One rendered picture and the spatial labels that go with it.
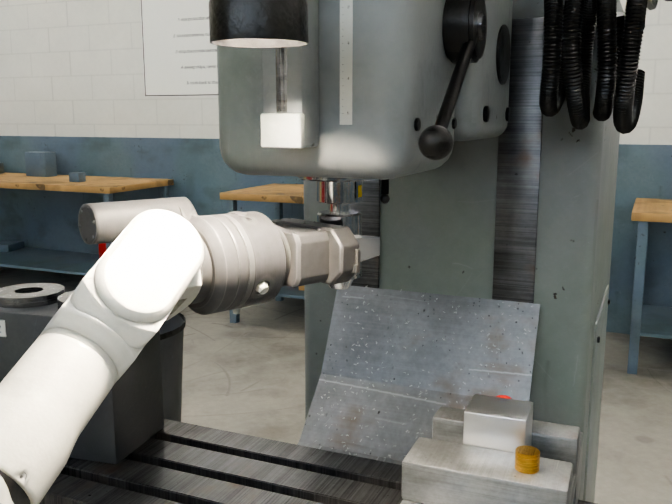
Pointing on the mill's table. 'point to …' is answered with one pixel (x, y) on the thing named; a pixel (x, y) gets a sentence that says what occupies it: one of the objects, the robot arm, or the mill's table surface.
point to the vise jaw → (479, 476)
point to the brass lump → (527, 459)
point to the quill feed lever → (455, 40)
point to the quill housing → (348, 94)
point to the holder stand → (124, 434)
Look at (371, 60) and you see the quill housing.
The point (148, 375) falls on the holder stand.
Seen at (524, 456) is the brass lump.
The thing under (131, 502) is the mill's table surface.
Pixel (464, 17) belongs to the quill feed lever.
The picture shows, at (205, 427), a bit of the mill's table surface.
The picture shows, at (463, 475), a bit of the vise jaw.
